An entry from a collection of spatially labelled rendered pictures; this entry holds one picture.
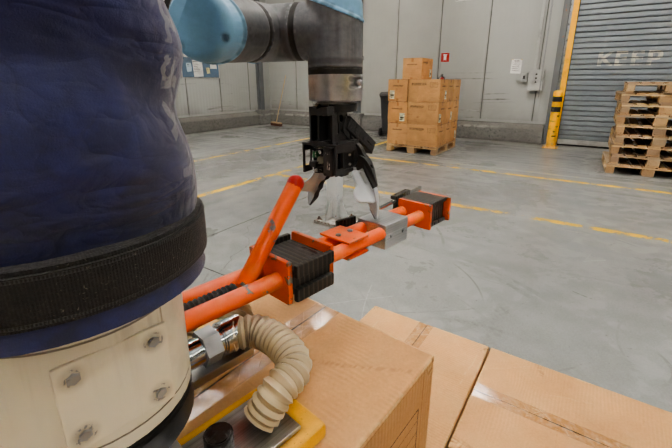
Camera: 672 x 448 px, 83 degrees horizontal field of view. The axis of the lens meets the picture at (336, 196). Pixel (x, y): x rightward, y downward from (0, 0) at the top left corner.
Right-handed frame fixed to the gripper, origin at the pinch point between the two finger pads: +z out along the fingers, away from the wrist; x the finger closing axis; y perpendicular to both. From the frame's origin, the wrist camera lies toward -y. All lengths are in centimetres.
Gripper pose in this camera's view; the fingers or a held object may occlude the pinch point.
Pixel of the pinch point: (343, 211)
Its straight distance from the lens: 72.0
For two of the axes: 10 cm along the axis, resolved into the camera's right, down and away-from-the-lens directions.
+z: 0.1, 9.6, 2.9
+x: 8.2, 1.6, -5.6
